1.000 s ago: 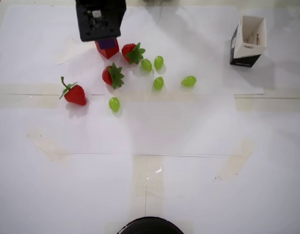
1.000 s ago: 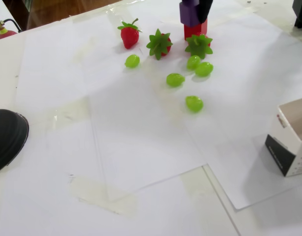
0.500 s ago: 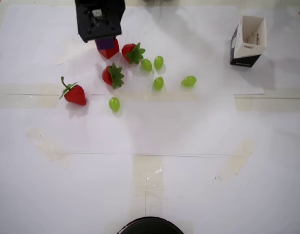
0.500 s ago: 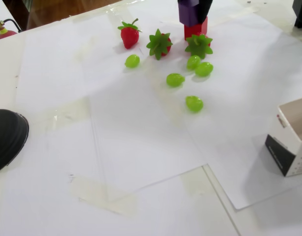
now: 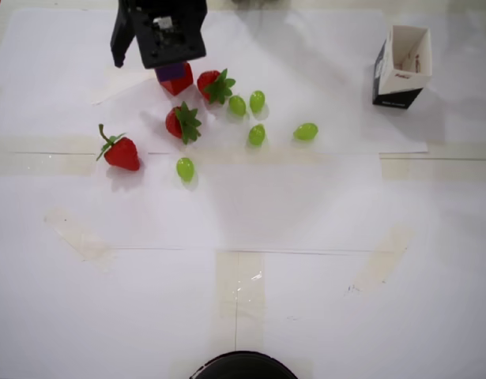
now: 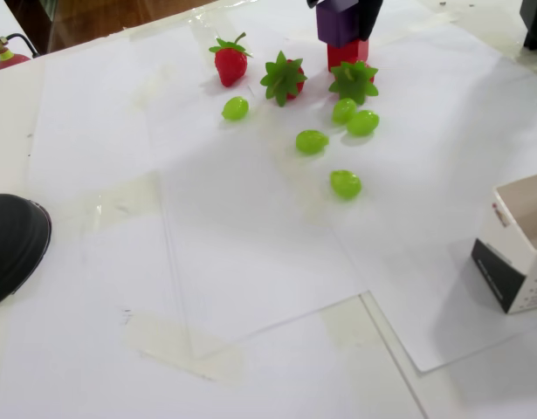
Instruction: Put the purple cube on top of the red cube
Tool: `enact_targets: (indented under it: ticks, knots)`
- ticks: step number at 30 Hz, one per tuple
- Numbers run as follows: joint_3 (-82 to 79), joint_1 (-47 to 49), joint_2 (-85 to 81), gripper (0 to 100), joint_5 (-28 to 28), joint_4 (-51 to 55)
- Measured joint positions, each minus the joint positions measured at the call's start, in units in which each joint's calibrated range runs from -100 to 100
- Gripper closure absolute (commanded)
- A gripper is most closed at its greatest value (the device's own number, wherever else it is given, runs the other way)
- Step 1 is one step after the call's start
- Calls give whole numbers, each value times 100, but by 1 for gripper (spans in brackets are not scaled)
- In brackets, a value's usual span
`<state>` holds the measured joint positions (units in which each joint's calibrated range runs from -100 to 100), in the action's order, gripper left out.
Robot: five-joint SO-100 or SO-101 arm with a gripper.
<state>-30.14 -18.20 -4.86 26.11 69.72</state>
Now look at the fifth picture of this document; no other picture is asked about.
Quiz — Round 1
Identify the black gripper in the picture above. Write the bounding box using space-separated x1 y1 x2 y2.
109 0 209 69

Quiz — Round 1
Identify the purple cube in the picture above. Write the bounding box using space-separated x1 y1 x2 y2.
155 62 187 83

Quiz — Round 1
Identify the red cube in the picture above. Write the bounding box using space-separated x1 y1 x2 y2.
159 62 194 97

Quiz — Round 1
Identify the strawberry with spiky leaves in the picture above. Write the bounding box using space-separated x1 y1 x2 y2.
196 68 236 106
164 100 203 145

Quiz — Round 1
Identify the strawberry with long green stem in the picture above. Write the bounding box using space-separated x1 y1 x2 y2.
95 123 141 172

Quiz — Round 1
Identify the green grape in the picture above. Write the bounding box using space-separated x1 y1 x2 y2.
175 157 196 183
292 122 319 142
249 90 266 114
248 123 266 147
228 95 247 118

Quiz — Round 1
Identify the open white and black carton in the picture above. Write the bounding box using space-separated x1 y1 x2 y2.
371 24 433 111

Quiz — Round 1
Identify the black round object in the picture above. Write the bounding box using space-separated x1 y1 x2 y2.
189 350 299 379

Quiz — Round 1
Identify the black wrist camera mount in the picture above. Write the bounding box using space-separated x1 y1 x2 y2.
130 6 208 70

